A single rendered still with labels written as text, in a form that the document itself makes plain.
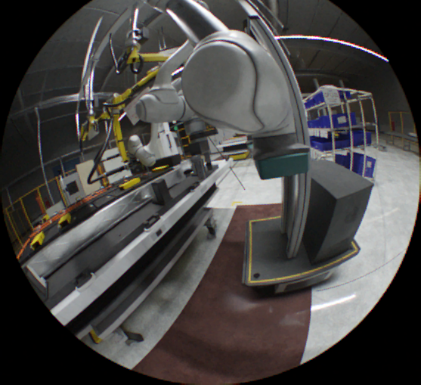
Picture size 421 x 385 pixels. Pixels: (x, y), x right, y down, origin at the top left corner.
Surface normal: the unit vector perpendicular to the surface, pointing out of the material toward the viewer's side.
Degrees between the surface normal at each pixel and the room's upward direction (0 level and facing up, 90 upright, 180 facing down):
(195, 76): 96
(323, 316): 0
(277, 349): 0
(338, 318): 0
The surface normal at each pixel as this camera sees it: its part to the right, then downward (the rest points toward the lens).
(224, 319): -0.24, -0.94
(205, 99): -0.55, 0.39
